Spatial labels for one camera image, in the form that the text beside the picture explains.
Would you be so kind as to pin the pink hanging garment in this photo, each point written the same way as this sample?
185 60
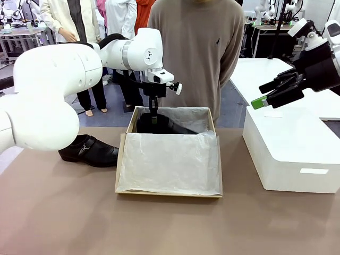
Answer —
101 12

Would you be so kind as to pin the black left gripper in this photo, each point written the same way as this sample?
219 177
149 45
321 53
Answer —
155 89

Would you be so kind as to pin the white tissue paper sheet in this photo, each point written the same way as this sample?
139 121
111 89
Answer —
170 162

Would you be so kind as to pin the mannequin in white jacket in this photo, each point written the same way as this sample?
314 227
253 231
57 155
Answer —
79 16

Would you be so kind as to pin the black leather buckle shoe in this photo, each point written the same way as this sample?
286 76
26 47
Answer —
93 154
164 127

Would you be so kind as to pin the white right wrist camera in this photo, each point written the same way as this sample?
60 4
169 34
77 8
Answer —
298 26

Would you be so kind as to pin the grey background work table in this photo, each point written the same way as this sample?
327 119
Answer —
16 33

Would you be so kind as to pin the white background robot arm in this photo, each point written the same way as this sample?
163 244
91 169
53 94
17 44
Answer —
265 12

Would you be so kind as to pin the brown cardboard shoe box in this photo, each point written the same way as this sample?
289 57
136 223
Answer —
122 159

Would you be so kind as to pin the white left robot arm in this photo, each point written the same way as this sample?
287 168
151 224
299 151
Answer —
53 87

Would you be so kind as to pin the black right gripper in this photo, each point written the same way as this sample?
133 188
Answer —
318 69

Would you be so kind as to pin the white background desk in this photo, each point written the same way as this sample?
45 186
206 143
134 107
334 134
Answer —
265 27

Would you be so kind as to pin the person in beige sweater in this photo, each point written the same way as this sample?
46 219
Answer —
202 53

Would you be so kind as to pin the orange hanging garment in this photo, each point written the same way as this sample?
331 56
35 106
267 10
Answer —
143 16

